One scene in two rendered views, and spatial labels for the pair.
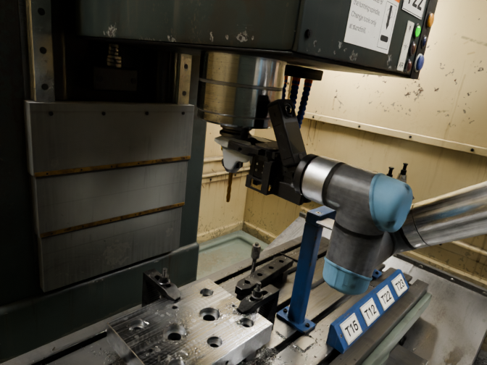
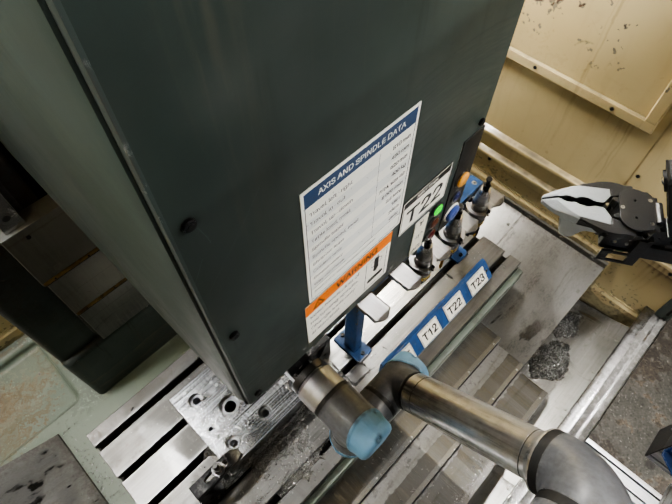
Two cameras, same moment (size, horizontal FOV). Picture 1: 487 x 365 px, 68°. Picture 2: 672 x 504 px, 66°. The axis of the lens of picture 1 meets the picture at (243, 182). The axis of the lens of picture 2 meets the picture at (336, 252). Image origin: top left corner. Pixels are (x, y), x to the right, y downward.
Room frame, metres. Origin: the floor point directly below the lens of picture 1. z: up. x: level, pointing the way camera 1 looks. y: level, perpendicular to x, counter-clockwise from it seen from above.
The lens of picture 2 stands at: (0.29, -0.16, 2.25)
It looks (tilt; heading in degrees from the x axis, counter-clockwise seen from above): 58 degrees down; 2
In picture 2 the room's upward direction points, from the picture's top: straight up
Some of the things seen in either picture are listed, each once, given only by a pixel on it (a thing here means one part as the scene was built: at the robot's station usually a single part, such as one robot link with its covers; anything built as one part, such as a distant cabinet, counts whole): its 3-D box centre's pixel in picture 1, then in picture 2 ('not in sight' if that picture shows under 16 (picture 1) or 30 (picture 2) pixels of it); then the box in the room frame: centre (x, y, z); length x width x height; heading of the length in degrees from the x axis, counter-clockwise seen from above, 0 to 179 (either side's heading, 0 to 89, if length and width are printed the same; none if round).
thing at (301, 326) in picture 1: (304, 274); (354, 323); (0.84, -0.19, 1.05); 0.10 x 0.05 x 0.30; 48
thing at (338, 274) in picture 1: (356, 251); (357, 425); (0.53, -0.19, 1.28); 0.11 x 0.08 x 0.11; 139
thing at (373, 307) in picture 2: (335, 225); (374, 308); (0.80, -0.23, 1.21); 0.07 x 0.05 x 0.01; 48
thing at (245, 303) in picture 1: (256, 307); (307, 355); (0.77, -0.07, 0.97); 0.13 x 0.03 x 0.15; 138
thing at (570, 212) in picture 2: not in sight; (570, 221); (0.73, -0.48, 1.65); 0.09 x 0.03 x 0.06; 78
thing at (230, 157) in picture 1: (230, 153); not in sight; (0.66, 0.03, 1.39); 0.09 x 0.03 x 0.06; 62
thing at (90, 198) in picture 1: (120, 190); (140, 237); (1.00, 0.36, 1.16); 0.48 x 0.05 x 0.51; 138
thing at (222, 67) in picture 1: (240, 90); not in sight; (0.70, 0.03, 1.51); 0.16 x 0.16 x 0.12
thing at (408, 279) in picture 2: not in sight; (406, 277); (0.88, -0.30, 1.21); 0.07 x 0.05 x 0.01; 48
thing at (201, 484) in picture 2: not in sight; (218, 474); (0.48, 0.11, 0.97); 0.13 x 0.03 x 0.15; 138
